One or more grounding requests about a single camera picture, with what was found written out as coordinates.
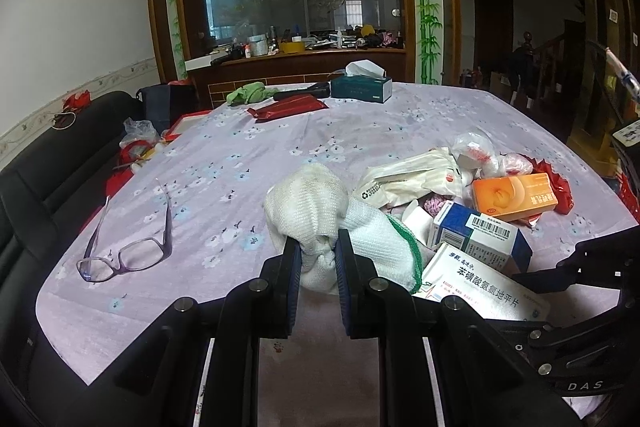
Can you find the green cloth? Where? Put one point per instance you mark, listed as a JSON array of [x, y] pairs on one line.
[[250, 93]]

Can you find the plastic bag on sofa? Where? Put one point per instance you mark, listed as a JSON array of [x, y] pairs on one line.
[[138, 143]]

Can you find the black leather sofa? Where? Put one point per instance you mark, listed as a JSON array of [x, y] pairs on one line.
[[49, 192]]

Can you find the blue white medicine box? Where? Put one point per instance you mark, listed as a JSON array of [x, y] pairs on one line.
[[492, 241]]

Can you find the orange medicine box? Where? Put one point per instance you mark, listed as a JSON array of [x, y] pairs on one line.
[[513, 198]]

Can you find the red wrapper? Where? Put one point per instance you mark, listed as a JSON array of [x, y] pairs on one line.
[[559, 185]]

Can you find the clear plastic bag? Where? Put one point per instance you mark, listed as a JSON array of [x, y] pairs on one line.
[[474, 151]]

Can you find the red flat pouch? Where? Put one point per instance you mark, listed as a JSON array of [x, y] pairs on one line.
[[296, 105]]

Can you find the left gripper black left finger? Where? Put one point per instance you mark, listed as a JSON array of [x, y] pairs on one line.
[[197, 363]]

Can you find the purple framed eyeglasses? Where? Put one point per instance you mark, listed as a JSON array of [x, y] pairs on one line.
[[137, 256]]

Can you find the wooden counter with clutter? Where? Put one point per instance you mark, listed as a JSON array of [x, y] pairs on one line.
[[232, 67]]

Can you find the white plastic shopping bag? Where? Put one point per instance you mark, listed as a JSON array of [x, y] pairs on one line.
[[398, 183]]

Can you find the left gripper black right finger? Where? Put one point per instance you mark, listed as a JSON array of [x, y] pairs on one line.
[[440, 364]]

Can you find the dark green tissue box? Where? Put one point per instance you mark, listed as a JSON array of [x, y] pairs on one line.
[[363, 81]]

